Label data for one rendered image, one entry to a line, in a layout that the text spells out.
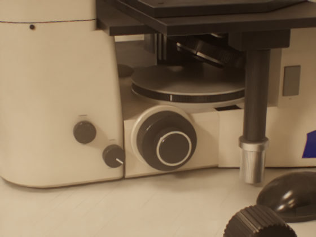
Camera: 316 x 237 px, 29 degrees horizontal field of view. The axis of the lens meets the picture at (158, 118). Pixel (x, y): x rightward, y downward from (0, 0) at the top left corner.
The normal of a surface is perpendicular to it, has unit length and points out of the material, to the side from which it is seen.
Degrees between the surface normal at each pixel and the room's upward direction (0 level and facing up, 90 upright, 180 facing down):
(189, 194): 0
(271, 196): 45
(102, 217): 0
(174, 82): 0
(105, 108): 90
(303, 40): 90
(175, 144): 90
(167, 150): 90
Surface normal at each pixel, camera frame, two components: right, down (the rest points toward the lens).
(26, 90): -0.08, 0.32
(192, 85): 0.00, -0.95
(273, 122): 0.21, -0.40
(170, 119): 0.30, 0.30
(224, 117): 0.15, -0.15
